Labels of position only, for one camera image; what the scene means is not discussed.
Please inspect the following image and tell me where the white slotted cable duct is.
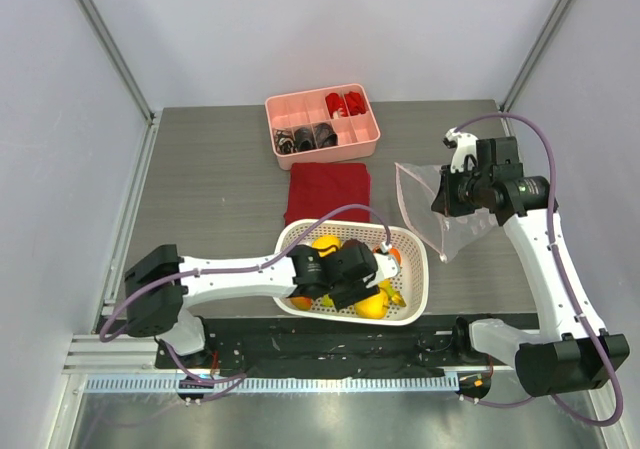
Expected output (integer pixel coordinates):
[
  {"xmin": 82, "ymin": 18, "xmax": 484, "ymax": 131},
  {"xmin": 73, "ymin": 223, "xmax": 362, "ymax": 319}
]
[{"xmin": 84, "ymin": 372, "xmax": 459, "ymax": 394}]

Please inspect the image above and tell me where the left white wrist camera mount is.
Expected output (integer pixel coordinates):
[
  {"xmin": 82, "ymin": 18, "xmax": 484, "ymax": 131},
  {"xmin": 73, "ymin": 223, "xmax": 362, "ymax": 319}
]
[{"xmin": 373, "ymin": 242, "xmax": 401, "ymax": 282}]

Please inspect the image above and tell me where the dark brown rolled item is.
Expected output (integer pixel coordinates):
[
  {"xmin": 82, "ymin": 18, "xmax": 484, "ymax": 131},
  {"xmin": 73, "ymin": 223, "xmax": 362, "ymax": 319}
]
[{"xmin": 313, "ymin": 122, "xmax": 338, "ymax": 149}]

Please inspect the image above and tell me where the dark red apple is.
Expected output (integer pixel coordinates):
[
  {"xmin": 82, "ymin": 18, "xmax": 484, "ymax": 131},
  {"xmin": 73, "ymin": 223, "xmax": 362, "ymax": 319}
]
[{"xmin": 342, "ymin": 239, "xmax": 367, "ymax": 249}]

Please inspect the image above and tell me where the aluminium frame post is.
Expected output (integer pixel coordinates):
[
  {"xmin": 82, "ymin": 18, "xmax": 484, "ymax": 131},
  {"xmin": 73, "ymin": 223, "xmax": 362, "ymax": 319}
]
[
  {"xmin": 76, "ymin": 0, "xmax": 155, "ymax": 125},
  {"xmin": 498, "ymin": 0, "xmax": 577, "ymax": 112}
]

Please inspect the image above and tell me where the black white patterned item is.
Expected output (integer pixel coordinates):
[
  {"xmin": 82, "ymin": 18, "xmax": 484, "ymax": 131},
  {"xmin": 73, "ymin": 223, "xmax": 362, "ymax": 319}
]
[{"xmin": 273, "ymin": 129, "xmax": 296, "ymax": 155}]

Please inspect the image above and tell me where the yellow lemon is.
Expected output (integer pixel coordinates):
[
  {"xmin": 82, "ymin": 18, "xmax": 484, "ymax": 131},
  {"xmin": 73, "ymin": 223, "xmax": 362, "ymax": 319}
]
[{"xmin": 311, "ymin": 234, "xmax": 342, "ymax": 257}]

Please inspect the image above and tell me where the clear zip top bag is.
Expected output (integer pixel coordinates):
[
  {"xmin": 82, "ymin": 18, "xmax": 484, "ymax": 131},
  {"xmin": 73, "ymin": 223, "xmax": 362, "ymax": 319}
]
[{"xmin": 395, "ymin": 163, "xmax": 498, "ymax": 263}]

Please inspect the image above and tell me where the red item in organizer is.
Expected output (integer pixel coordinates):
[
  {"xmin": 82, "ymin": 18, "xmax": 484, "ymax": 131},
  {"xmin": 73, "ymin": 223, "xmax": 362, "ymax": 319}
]
[
  {"xmin": 344, "ymin": 91, "xmax": 368, "ymax": 116},
  {"xmin": 325, "ymin": 92, "xmax": 348, "ymax": 119}
]

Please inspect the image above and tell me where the pink divided organizer box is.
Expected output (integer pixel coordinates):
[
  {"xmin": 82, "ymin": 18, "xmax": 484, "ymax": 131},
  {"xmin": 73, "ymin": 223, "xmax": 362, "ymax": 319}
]
[{"xmin": 265, "ymin": 83, "xmax": 381, "ymax": 170}]

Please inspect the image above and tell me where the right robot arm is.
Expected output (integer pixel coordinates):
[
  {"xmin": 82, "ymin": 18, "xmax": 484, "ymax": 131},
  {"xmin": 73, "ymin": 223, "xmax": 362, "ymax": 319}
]
[{"xmin": 431, "ymin": 130, "xmax": 630, "ymax": 397}]

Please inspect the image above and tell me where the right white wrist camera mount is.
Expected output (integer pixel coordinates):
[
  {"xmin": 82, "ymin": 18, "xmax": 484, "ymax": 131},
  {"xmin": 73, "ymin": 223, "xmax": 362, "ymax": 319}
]
[{"xmin": 443, "ymin": 128, "xmax": 478, "ymax": 173}]

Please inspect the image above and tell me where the left aluminium frame post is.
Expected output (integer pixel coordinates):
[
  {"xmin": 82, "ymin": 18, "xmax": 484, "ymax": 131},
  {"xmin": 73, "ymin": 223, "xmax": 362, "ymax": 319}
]
[{"xmin": 76, "ymin": 0, "xmax": 155, "ymax": 125}]

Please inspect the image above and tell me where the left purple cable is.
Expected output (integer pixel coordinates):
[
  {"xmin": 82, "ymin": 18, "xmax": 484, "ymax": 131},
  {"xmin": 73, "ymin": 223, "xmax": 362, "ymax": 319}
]
[{"xmin": 98, "ymin": 203, "xmax": 394, "ymax": 403}]

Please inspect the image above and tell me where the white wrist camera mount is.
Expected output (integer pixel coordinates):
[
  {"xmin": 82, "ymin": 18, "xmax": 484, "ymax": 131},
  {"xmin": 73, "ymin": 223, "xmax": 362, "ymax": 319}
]
[
  {"xmin": 373, "ymin": 242, "xmax": 401, "ymax": 282},
  {"xmin": 443, "ymin": 128, "xmax": 478, "ymax": 173}
]

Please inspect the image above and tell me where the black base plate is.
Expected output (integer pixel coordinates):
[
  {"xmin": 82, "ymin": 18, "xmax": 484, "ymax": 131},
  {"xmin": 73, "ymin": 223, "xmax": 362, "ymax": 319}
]
[{"xmin": 179, "ymin": 315, "xmax": 497, "ymax": 379}]

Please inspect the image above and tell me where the red yellow mango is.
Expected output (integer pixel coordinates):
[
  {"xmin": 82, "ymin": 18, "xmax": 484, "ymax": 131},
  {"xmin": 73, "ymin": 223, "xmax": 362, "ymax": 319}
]
[{"xmin": 289, "ymin": 296, "xmax": 313, "ymax": 311}]

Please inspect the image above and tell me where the yellow banana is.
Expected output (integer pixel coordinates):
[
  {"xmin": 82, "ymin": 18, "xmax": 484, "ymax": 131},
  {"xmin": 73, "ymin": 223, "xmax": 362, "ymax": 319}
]
[{"xmin": 378, "ymin": 279, "xmax": 406, "ymax": 307}]

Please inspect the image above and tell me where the dark grey rolled item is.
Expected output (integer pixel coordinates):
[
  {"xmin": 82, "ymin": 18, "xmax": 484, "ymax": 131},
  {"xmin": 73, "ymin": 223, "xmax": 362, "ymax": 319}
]
[{"xmin": 293, "ymin": 126, "xmax": 316, "ymax": 152}]

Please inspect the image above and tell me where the white perforated plastic basket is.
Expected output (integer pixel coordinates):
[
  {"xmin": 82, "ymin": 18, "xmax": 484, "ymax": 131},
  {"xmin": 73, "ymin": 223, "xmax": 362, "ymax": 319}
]
[{"xmin": 274, "ymin": 219, "xmax": 429, "ymax": 327}]

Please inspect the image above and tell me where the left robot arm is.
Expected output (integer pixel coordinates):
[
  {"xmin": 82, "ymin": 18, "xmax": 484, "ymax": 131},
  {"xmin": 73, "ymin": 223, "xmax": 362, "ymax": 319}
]
[{"xmin": 124, "ymin": 241, "xmax": 399, "ymax": 368}]

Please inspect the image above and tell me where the right aluminium frame post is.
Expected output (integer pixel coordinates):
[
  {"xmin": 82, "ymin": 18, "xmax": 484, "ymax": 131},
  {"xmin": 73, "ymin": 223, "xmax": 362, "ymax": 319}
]
[{"xmin": 498, "ymin": 0, "xmax": 577, "ymax": 112}]

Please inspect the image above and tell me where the orange fruit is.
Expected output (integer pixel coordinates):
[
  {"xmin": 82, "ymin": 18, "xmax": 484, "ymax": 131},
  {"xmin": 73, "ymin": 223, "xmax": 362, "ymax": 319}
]
[{"xmin": 389, "ymin": 247, "xmax": 402, "ymax": 265}]

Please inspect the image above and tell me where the folded red cloth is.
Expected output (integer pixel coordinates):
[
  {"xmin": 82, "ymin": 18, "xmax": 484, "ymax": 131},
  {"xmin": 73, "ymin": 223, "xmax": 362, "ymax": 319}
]
[{"xmin": 284, "ymin": 163, "xmax": 371, "ymax": 225}]

